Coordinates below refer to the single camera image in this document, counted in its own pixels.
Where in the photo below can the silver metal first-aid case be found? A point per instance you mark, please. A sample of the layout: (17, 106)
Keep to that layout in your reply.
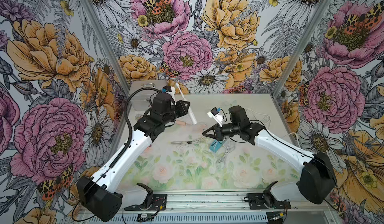
(140, 101)

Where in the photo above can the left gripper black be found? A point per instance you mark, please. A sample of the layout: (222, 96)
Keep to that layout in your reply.
(181, 108)

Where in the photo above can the teal power strip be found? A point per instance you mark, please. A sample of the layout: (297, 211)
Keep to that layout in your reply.
(215, 146)

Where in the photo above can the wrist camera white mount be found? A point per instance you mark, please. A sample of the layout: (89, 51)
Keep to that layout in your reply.
(170, 90)
(214, 113)

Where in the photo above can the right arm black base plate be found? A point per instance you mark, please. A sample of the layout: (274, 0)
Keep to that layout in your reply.
(261, 201)

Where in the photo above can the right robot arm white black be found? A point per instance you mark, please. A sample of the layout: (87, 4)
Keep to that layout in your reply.
(316, 176)

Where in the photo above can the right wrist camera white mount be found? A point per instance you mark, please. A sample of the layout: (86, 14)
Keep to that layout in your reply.
(214, 113)

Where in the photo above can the aluminium front rail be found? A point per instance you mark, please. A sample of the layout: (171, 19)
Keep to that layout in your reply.
(204, 201)

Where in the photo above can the small circuit board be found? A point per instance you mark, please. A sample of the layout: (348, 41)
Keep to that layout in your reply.
(144, 217)

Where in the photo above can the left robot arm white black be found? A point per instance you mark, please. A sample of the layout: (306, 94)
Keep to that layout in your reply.
(98, 193)

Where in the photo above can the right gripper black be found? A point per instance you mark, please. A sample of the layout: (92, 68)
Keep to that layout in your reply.
(219, 131)

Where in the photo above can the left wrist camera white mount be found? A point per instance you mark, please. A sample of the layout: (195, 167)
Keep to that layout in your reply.
(170, 90)

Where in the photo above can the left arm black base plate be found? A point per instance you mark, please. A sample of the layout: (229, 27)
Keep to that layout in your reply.
(157, 202)

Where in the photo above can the pink electric toothbrush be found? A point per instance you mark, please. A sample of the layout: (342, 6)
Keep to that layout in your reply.
(180, 123)

